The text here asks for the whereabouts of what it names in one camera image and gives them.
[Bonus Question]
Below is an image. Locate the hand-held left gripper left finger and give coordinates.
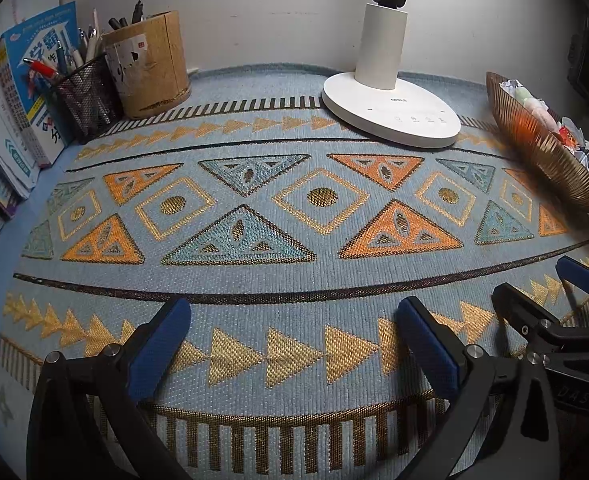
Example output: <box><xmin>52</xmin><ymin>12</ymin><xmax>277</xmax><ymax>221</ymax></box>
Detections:
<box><xmin>27</xmin><ymin>296</ymin><xmax>192</xmax><ymax>480</ymax></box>

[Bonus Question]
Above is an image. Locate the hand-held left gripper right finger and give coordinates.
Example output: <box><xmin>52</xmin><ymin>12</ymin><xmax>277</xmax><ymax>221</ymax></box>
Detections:
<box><xmin>395</xmin><ymin>296</ymin><xmax>563</xmax><ymax>480</ymax></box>

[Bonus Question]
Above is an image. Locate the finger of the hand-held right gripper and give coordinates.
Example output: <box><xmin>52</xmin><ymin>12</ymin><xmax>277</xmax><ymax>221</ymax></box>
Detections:
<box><xmin>556</xmin><ymin>255</ymin><xmax>589</xmax><ymax>303</ymax></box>
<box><xmin>491</xmin><ymin>282</ymin><xmax>589</xmax><ymax>361</ymax></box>

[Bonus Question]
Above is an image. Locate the amber ribbed glass bowl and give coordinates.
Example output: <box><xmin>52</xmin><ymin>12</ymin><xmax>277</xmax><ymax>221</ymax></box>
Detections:
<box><xmin>485</xmin><ymin>71</ymin><xmax>589</xmax><ymax>202</ymax></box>

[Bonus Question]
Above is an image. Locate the orange mandarin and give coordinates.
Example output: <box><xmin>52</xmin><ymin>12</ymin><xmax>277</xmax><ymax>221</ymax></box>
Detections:
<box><xmin>512</xmin><ymin>110</ymin><xmax>543</xmax><ymax>136</ymax></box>

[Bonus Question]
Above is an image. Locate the pink white green dango plush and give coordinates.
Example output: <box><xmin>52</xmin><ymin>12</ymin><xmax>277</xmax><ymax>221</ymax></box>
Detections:
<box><xmin>517</xmin><ymin>87</ymin><xmax>550</xmax><ymax>113</ymax></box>

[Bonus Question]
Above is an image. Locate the patterned blue table mat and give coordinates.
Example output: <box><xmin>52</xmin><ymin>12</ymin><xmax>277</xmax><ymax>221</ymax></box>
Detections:
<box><xmin>0</xmin><ymin>62</ymin><xmax>589</xmax><ymax>480</ymax></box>

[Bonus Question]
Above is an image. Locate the black mesh pen holder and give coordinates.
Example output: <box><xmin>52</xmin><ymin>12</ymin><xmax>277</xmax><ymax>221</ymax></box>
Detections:
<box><xmin>49</xmin><ymin>52</ymin><xmax>125</xmax><ymax>143</ymax></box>

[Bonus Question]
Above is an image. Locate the bamboo pen holder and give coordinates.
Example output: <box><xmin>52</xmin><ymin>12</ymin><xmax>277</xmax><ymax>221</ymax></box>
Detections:
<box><xmin>102</xmin><ymin>9</ymin><xmax>192</xmax><ymax>120</ymax></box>

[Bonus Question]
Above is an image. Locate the row of standing books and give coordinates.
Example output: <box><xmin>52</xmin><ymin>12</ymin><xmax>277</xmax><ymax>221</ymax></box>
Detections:
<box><xmin>0</xmin><ymin>0</ymin><xmax>78</xmax><ymax>218</ymax></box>

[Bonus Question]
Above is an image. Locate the white desk lamp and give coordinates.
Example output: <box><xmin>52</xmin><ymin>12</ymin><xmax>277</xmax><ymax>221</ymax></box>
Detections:
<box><xmin>321</xmin><ymin>0</ymin><xmax>462</xmax><ymax>150</ymax></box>

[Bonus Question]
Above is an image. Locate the bunch of pens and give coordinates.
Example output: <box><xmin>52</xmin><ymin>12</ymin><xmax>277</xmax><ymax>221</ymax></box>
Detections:
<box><xmin>22</xmin><ymin>7</ymin><xmax>108</xmax><ymax>86</ymax></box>

